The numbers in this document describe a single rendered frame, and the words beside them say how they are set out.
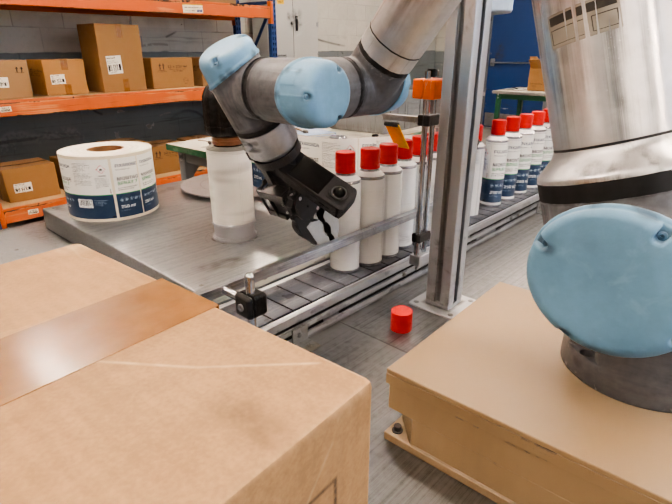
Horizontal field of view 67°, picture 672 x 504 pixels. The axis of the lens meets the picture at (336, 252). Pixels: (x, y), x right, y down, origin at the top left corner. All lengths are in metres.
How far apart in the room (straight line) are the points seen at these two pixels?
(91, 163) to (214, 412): 1.05
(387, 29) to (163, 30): 5.13
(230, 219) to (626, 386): 0.72
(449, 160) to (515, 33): 8.12
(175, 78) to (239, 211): 3.93
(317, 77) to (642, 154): 0.32
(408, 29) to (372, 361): 0.43
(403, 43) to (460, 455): 0.46
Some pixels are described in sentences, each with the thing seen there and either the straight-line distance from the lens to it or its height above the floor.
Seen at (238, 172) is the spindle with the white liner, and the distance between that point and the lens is 0.98.
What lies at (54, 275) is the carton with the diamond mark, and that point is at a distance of 0.33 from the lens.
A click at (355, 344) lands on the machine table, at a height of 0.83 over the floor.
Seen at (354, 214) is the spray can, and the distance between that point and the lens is 0.83.
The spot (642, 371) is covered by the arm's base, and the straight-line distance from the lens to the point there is 0.56.
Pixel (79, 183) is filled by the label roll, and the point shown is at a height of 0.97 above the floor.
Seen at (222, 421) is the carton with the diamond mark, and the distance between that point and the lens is 0.19.
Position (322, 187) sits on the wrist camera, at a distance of 0.71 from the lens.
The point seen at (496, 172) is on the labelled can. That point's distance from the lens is 1.27.
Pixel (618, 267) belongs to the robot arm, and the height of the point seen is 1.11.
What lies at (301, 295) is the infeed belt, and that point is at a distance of 0.79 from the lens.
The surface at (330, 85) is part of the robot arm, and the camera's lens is 0.58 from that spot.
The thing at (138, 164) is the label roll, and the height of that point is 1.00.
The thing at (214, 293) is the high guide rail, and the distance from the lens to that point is 0.65.
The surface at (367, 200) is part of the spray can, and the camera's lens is 0.85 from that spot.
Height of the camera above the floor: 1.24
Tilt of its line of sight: 22 degrees down
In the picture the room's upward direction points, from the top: straight up
